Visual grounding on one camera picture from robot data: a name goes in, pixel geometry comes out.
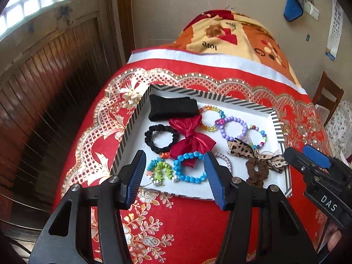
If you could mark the striped cardboard box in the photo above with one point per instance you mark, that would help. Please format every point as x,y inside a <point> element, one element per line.
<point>143,126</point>

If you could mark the red satin bow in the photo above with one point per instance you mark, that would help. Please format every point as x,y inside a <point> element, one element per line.
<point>192,140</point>

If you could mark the printed blanket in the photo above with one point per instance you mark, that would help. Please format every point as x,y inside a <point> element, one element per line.
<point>247,38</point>

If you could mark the white wall socket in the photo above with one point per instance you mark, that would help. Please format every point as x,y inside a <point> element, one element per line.
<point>312,9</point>

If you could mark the black knitted headband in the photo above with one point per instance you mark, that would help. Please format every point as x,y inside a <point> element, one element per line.
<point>170,107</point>

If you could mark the floral cloth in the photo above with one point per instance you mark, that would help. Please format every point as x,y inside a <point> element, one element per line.
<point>341,126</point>

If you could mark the wooden chair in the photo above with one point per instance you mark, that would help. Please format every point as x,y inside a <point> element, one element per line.
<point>328,93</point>

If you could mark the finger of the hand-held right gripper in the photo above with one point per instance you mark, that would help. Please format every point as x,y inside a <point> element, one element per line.
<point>298,161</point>
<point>316,155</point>

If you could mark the brown leopard bow scrunchie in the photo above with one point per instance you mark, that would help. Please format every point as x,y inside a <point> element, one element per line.
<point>255,170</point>

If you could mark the black scrunchie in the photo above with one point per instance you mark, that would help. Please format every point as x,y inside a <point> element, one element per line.
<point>150,143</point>

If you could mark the red embroidered tablecloth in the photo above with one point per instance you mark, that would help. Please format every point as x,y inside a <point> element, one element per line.
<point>178,225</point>

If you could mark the wall calendar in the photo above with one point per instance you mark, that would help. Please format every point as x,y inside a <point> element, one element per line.
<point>334,27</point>

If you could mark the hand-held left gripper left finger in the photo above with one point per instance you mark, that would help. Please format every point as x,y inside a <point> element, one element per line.
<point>136,181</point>

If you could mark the wooden panelled door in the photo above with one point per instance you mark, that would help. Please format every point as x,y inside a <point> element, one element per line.
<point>55,74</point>

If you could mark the blue hanging cloth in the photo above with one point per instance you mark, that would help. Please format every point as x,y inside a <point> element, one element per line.
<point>293,8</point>

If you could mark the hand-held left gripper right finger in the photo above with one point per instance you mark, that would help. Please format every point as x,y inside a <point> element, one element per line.
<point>216,181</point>

